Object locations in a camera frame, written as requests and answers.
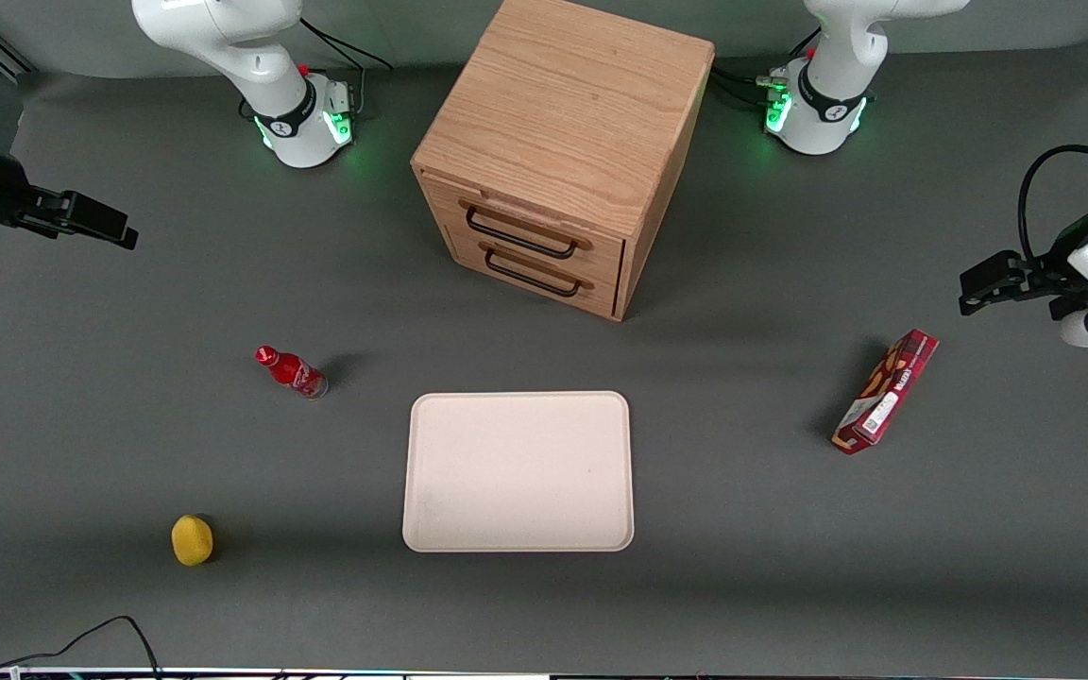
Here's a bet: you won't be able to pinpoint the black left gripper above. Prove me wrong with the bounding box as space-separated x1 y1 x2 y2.
960 247 1088 322

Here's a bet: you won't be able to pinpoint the wooden drawer with black handle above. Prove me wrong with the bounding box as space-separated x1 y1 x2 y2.
445 227 622 318
419 173 626 284

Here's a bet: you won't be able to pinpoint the black metal drawer handle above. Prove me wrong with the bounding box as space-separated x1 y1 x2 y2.
484 246 586 299
465 205 582 261

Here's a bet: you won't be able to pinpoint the wooden drawer cabinet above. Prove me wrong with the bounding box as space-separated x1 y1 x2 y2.
410 0 717 324

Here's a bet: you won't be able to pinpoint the red snack box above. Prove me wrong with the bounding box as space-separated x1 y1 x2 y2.
831 329 941 456

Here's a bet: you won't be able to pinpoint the red soda bottle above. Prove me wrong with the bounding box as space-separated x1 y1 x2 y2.
254 346 330 400

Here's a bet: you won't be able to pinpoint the yellow lemon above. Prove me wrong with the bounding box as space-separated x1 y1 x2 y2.
171 515 215 568

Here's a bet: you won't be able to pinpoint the beige plastic tray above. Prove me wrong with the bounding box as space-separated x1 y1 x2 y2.
401 391 636 553

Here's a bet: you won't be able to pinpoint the black cable on left wrist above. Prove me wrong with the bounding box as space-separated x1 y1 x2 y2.
1018 144 1088 267

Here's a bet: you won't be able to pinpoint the black cables at left arm base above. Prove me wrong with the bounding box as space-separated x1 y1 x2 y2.
709 28 824 111

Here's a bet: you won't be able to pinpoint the black cable at right arm base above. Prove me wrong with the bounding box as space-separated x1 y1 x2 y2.
298 17 395 73

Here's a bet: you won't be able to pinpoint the black cable looped on table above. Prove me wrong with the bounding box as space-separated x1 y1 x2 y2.
0 616 163 680

